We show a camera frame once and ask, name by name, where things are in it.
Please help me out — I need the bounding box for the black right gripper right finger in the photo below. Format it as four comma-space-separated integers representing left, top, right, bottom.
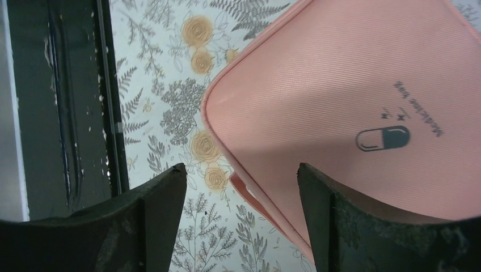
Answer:
297, 163, 480, 271

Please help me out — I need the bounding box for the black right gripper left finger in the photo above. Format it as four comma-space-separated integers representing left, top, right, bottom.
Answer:
1, 163, 187, 271

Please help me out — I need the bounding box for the pink medicine kit bag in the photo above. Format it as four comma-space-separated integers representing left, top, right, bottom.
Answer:
201, 1, 480, 258

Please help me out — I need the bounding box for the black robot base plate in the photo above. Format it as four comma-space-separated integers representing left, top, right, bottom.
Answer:
2, 1, 129, 221

